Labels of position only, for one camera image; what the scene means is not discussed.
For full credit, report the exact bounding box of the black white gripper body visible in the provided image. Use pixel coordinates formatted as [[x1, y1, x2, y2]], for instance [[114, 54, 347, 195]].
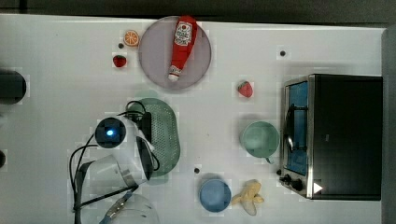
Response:
[[127, 113, 154, 181]]

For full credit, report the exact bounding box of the mint green plastic strainer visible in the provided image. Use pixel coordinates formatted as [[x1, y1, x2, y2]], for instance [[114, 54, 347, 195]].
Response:
[[125, 92, 180, 185]]

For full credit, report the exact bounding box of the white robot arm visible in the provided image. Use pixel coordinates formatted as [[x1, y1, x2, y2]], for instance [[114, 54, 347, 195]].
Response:
[[73, 116, 160, 224]]

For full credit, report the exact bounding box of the blue cup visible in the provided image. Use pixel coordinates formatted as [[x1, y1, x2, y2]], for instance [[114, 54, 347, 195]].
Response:
[[199, 179, 232, 213]]

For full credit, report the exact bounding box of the small red strawberry toy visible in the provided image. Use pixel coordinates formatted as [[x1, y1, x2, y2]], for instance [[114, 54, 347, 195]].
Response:
[[113, 55, 127, 68]]

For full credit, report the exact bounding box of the grey round plate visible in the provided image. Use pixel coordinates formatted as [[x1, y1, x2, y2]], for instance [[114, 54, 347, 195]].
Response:
[[138, 16, 211, 91]]

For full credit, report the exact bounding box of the mint green cup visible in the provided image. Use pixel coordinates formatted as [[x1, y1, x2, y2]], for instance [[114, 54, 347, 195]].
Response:
[[239, 120, 280, 164]]

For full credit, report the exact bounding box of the peeled banana toy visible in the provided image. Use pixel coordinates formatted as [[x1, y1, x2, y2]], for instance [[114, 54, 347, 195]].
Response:
[[231, 180, 264, 216]]

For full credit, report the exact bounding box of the orange slice toy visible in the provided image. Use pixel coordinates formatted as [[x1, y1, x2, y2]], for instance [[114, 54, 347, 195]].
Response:
[[123, 30, 140, 47]]

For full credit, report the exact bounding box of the large red strawberry toy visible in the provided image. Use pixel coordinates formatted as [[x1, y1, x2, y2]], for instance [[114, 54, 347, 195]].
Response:
[[237, 81, 253, 98]]

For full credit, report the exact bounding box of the red ketchup bottle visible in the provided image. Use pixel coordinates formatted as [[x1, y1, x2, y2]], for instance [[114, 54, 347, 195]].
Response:
[[168, 16, 198, 82]]

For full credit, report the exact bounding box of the black cylindrical container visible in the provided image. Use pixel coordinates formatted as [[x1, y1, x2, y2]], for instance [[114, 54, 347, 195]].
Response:
[[0, 70, 27, 105]]

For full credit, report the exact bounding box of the black silver toaster oven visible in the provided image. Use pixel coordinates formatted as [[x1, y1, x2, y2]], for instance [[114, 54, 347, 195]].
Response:
[[277, 74, 383, 201]]

